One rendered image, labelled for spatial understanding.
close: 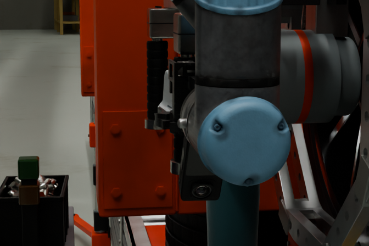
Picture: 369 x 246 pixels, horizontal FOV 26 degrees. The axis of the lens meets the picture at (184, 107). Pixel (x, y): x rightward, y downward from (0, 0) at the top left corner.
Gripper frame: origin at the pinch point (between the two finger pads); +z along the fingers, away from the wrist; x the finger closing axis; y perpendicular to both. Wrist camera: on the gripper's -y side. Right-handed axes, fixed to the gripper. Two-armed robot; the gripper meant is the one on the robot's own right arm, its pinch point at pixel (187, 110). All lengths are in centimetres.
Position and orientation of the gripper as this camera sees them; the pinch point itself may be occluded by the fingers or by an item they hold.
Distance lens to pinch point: 100.6
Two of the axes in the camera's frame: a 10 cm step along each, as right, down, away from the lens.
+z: -1.4, -1.4, 9.8
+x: -9.9, 0.2, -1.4
